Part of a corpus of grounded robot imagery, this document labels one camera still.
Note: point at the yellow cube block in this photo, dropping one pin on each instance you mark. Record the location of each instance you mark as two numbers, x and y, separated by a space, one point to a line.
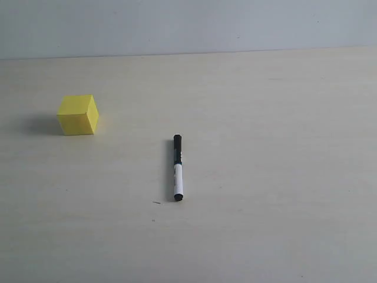
78 115

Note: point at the black and white board marker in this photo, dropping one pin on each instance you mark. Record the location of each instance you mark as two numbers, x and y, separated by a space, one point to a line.
178 168

